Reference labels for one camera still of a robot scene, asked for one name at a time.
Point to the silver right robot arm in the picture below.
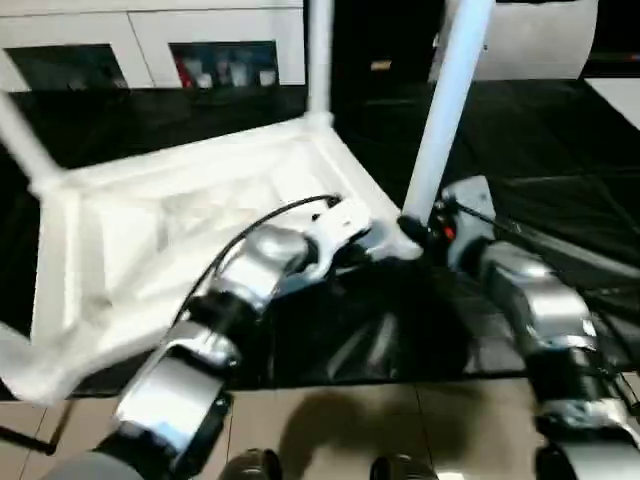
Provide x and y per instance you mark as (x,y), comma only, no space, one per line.
(540,330)

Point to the dark right robot foot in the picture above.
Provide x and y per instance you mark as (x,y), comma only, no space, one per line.
(405,468)

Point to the small yellow label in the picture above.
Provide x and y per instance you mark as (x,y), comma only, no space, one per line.
(380,67)

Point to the grey cushion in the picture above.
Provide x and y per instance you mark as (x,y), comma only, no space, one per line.
(530,40)

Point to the white plastic table top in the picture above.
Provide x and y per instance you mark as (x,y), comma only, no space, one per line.
(180,210)

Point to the white flat board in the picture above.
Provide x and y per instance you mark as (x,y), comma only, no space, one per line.
(620,95)

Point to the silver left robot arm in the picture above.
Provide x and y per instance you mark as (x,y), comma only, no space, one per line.
(220,330)

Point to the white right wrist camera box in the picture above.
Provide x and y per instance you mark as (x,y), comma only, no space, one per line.
(465,198)

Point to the black work mat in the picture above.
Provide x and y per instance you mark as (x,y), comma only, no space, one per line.
(520,150)

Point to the white cabinet with glass doors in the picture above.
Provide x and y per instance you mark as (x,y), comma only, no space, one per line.
(150,45)

